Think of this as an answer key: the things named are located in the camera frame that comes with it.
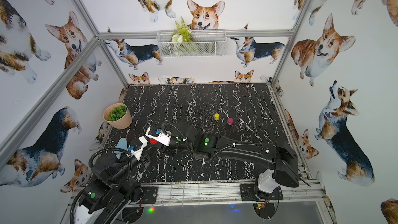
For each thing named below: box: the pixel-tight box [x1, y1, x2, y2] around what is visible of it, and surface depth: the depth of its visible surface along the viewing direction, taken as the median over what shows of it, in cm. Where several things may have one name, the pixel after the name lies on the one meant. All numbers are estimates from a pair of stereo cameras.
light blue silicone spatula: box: [114, 137, 128, 160], surface depth 92 cm
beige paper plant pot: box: [102, 102, 133, 130], surface depth 94 cm
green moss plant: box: [108, 104, 127, 122], surface depth 92 cm
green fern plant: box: [171, 16, 194, 56], surface depth 87 cm
